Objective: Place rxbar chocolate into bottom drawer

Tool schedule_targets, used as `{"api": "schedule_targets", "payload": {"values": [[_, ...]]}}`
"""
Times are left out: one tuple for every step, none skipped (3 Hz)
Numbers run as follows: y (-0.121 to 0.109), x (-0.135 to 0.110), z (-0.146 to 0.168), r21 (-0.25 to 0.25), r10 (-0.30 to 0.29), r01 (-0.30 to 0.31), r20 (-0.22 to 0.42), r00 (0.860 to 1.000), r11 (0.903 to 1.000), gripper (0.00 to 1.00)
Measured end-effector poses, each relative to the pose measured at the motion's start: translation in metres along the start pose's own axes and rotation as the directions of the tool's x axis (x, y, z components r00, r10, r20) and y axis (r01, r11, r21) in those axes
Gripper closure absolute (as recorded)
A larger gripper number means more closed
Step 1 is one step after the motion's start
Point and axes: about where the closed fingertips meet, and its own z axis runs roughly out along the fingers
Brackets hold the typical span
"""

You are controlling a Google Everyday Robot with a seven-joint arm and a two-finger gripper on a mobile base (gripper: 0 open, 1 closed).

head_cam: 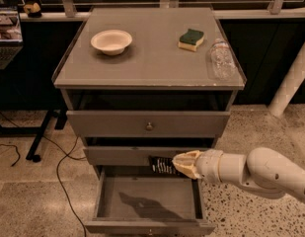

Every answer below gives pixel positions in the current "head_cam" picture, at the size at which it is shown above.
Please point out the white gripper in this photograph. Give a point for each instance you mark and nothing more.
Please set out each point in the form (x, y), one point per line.
(208, 165)

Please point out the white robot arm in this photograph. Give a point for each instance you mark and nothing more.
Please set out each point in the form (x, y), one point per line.
(262, 172)

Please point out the grey bottom drawer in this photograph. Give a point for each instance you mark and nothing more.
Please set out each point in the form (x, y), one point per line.
(133, 200)

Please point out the grey drawer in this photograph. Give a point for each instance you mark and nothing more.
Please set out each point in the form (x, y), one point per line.
(145, 114)
(126, 151)
(133, 200)

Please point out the grey drawer cabinet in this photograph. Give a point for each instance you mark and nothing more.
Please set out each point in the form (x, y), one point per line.
(153, 61)

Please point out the grey middle drawer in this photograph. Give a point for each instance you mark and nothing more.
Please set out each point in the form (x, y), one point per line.
(126, 151)

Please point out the grey top drawer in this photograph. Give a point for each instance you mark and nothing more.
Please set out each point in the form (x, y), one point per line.
(145, 114)

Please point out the clear plastic water bottle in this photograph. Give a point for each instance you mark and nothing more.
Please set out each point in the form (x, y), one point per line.
(221, 57)

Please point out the green yellow sponge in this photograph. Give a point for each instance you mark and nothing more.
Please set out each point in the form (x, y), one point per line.
(191, 40)

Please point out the white paper bowl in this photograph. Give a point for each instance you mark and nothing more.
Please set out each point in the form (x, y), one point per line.
(111, 42)

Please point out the small yellow black object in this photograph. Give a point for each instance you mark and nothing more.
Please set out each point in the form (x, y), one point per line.
(32, 9)

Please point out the laptop computer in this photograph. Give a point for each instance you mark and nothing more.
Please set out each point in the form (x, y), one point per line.
(11, 39)

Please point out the black desk frame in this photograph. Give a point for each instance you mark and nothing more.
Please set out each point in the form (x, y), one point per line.
(35, 131)

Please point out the white angled post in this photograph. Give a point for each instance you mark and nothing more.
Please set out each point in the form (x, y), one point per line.
(289, 85)

